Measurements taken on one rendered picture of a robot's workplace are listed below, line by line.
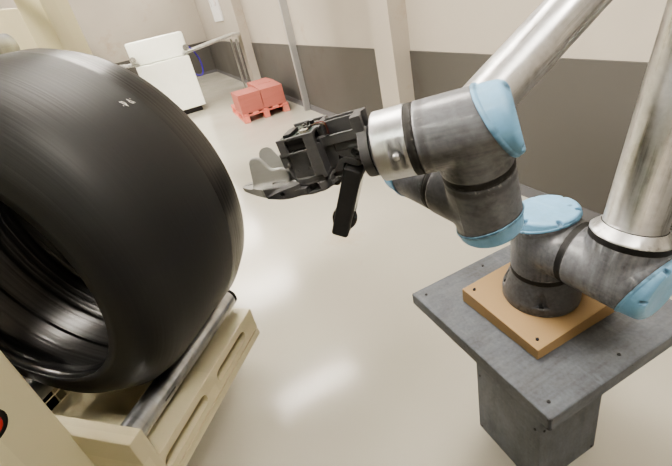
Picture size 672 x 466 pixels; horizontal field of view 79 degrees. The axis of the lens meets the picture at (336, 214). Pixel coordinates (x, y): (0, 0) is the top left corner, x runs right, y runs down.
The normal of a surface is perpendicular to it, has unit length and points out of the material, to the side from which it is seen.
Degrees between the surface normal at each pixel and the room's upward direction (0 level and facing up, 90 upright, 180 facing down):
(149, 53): 90
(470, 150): 101
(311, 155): 90
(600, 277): 79
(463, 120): 63
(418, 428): 0
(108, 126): 52
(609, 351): 0
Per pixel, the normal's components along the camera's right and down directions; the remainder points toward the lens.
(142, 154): 0.76, -0.42
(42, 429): 0.94, -0.04
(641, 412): -0.20, -0.86
